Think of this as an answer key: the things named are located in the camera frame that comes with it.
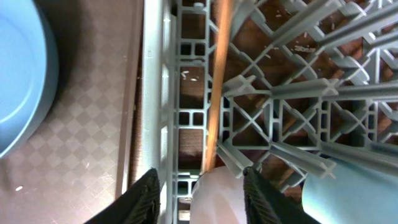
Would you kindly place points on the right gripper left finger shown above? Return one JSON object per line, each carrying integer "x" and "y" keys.
{"x": 140, "y": 204}

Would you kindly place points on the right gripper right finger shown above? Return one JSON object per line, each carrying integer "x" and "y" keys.
{"x": 265, "y": 204}

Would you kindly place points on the pink cup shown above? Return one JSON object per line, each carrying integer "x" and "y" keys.
{"x": 218, "y": 198}

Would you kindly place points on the grey dishwasher rack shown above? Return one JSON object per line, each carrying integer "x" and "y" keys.
{"x": 331, "y": 104}

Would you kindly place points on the light blue bowl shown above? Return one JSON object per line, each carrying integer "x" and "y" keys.
{"x": 29, "y": 71}

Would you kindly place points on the light blue cup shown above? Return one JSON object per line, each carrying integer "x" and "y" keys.
{"x": 356, "y": 195}

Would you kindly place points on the wooden chopstick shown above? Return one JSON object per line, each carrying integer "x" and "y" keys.
{"x": 225, "y": 13}

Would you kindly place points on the brown serving tray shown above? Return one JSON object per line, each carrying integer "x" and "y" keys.
{"x": 67, "y": 171}

